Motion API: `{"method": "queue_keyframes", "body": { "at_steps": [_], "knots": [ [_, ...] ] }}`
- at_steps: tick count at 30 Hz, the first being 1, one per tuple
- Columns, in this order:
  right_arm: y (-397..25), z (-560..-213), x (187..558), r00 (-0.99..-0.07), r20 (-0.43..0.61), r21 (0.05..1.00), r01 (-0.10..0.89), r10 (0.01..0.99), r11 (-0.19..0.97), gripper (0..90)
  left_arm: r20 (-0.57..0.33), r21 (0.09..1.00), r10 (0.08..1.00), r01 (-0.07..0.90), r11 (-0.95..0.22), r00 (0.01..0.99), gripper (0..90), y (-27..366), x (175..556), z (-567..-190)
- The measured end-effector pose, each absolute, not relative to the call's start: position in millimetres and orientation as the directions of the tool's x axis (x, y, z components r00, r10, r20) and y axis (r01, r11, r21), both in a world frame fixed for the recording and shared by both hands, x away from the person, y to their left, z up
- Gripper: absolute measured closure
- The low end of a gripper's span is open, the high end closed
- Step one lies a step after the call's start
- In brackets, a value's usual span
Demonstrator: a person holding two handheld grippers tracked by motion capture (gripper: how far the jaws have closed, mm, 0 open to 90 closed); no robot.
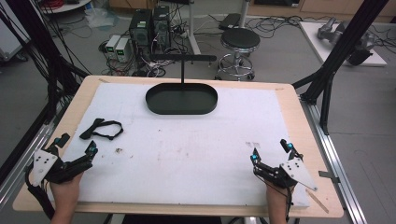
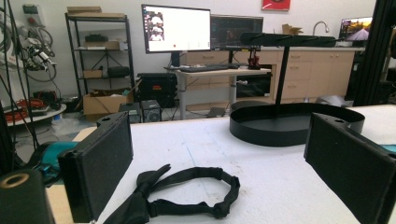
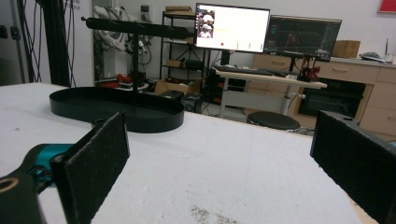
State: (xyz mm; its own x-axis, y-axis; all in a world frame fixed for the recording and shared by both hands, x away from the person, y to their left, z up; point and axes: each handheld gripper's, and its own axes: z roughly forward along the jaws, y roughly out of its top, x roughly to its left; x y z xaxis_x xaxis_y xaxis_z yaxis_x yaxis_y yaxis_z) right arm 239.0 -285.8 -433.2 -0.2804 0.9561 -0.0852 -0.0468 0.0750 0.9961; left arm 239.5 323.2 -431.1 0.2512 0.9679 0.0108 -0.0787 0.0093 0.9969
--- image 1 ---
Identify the black metal frame with cables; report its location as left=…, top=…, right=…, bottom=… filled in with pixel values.
left=0, top=0, right=92, bottom=125

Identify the thin wooden stick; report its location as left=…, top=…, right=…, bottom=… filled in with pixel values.
left=304, top=188, right=330, bottom=215

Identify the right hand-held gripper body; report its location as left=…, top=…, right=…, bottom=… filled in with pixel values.
left=253, top=158, right=318, bottom=191

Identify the clear plastic bag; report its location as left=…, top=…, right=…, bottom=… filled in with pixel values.
left=85, top=7, right=120, bottom=30

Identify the black stand with oval tray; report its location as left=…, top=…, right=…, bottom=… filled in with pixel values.
left=145, top=54, right=219, bottom=116

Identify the person's right hand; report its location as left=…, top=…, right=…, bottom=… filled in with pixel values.
left=265, top=183, right=295, bottom=216

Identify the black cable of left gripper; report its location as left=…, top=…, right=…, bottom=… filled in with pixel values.
left=24, top=166, right=56, bottom=220

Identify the flat black device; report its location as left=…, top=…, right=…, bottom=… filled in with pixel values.
left=218, top=12, right=242, bottom=32

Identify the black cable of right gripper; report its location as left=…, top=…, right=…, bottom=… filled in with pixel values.
left=254, top=174, right=295, bottom=223

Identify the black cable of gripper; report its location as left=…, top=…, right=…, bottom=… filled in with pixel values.
left=24, top=166, right=56, bottom=220
left=254, top=174, right=295, bottom=223

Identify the grey metal bracket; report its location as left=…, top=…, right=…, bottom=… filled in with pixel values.
left=318, top=170, right=341, bottom=185

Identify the white table leg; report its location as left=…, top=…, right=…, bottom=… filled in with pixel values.
left=186, top=0, right=202, bottom=56

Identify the black fabric headband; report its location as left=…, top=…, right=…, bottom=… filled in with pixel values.
left=78, top=118, right=124, bottom=142

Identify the white foam mat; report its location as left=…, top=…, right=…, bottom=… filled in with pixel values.
left=46, top=81, right=311, bottom=208

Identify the white round table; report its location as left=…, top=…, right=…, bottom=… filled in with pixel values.
left=40, top=0, right=93, bottom=14

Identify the black round stool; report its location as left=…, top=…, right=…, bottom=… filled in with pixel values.
left=214, top=27, right=262, bottom=81

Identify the white floor board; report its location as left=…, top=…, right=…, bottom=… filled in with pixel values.
left=298, top=21, right=388, bottom=67

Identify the grey case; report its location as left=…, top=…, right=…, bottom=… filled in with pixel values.
left=0, top=0, right=31, bottom=63

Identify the aluminium rail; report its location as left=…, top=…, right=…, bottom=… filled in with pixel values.
left=0, top=102, right=68, bottom=206
left=300, top=96, right=369, bottom=224

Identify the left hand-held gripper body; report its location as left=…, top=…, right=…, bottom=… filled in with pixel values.
left=32, top=146, right=93, bottom=188

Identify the grey power supply unit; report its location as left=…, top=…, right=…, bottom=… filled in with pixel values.
left=115, top=37, right=131, bottom=63
left=105, top=35, right=121, bottom=54

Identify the black computer tower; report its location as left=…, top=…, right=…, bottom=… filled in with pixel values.
left=128, top=8, right=154, bottom=49
left=152, top=6, right=172, bottom=49

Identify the person's left hand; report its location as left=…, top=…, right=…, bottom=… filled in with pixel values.
left=50, top=173, right=83, bottom=216

